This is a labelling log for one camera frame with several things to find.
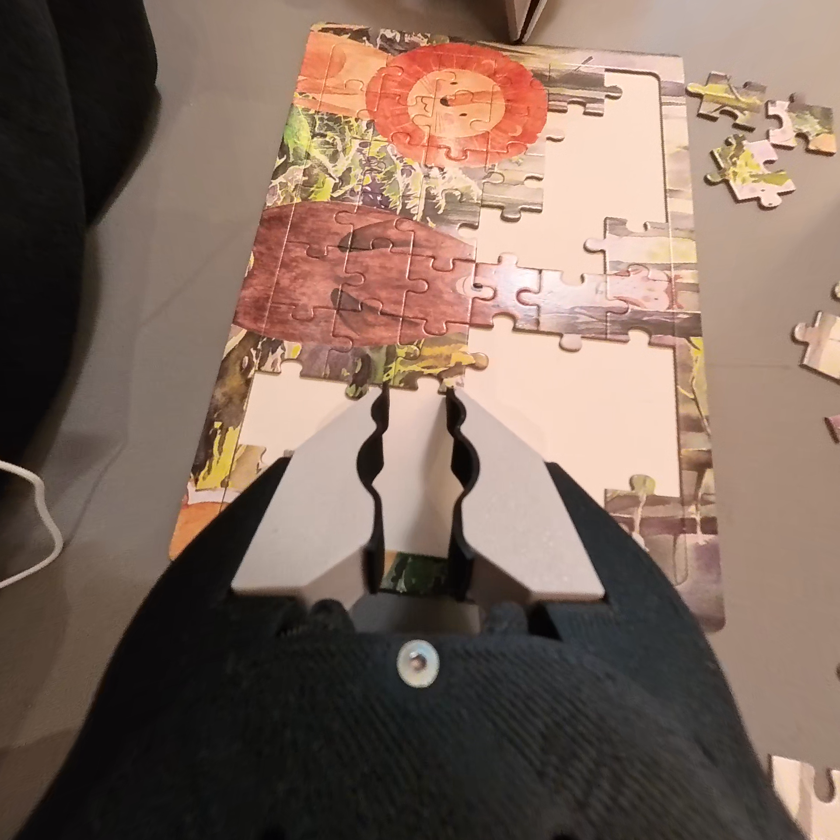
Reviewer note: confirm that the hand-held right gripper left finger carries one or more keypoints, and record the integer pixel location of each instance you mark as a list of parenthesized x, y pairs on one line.
[(302, 525)]

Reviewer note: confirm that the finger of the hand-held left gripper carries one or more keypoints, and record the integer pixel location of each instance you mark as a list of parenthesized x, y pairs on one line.
[(525, 16)]

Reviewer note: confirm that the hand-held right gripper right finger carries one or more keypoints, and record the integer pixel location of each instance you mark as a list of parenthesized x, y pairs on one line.
[(531, 525)]

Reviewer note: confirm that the animal jigsaw puzzle board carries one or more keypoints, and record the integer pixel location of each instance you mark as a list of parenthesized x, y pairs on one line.
[(590, 407)]

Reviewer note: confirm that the puzzle pieces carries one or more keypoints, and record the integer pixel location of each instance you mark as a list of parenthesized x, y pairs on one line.
[(748, 157)]

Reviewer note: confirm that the person's dark clothing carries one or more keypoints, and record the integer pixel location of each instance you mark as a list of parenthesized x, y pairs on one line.
[(52, 197)]

